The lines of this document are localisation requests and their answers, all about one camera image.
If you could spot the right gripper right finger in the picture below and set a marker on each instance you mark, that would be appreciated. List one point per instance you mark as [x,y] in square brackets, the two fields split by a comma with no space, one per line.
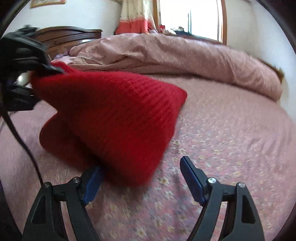
[199,184]

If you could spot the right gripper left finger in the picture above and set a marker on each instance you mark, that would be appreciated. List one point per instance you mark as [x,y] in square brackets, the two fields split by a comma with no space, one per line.
[90,182]

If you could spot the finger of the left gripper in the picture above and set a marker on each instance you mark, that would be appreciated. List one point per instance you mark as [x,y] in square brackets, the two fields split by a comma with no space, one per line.
[48,70]

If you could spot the red knitted sweater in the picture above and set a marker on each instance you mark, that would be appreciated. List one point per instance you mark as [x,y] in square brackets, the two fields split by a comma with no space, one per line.
[121,120]

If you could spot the clothes pile on windowsill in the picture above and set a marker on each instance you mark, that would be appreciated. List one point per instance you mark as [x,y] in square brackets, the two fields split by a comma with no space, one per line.
[174,32]

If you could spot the dark wooden headboard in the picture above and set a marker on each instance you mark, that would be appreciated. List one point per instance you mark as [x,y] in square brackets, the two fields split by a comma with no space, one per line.
[60,40]

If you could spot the framed wedding photo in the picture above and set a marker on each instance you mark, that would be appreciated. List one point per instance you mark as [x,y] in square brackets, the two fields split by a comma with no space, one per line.
[38,3]

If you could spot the cream and red curtain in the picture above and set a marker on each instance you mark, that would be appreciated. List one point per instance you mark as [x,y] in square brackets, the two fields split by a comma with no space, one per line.
[136,16]

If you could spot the rolled pink floral duvet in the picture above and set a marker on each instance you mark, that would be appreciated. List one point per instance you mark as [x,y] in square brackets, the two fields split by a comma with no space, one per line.
[161,54]

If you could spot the wooden window frame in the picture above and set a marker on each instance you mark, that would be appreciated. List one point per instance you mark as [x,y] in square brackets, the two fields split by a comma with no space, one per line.
[204,19]

